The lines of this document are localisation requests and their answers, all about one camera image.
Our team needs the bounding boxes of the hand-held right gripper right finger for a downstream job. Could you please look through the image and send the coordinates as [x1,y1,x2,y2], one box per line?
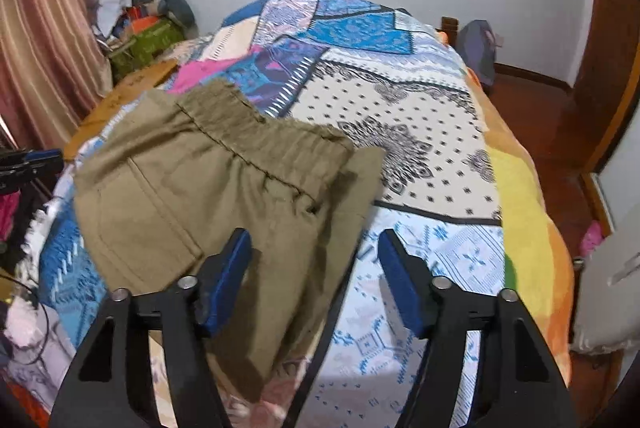
[377,229,576,428]

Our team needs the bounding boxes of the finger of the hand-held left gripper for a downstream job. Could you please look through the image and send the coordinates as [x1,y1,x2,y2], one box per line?
[0,148,66,196]

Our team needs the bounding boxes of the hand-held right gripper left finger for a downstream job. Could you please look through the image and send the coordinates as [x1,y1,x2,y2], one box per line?
[49,228,253,428]

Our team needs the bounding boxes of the olive green pants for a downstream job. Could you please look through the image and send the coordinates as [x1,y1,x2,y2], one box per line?
[72,78,387,401]

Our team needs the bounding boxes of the brown striped curtain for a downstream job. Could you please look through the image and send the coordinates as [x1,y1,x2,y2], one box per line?
[0,0,113,154]

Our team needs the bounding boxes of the orange yellow blanket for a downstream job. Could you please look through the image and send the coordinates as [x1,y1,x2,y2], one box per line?
[435,31,576,389]

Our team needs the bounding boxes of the green patterned bag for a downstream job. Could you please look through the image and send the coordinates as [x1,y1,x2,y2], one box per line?
[107,19,187,84]

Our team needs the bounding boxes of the patchwork patterned blanket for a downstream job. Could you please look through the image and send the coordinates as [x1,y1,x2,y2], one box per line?
[10,0,506,428]

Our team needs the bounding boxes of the pink cloth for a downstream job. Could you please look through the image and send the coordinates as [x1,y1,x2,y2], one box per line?
[167,58,236,95]

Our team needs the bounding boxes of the pink bag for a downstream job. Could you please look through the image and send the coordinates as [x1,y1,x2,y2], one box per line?
[579,221,607,259]

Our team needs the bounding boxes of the grey pillow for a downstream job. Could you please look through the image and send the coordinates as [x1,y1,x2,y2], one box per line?
[570,214,638,356]

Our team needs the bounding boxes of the grey cloth on bed end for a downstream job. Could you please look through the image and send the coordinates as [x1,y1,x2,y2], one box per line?
[457,19,503,95]

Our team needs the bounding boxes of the brown wooden door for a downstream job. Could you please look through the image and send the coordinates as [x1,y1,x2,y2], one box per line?
[552,0,640,174]

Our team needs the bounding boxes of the black cable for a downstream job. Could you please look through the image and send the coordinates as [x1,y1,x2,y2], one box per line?
[0,271,53,366]

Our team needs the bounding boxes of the wooden bed post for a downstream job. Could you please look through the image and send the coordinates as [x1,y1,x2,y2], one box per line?
[439,16,460,45]

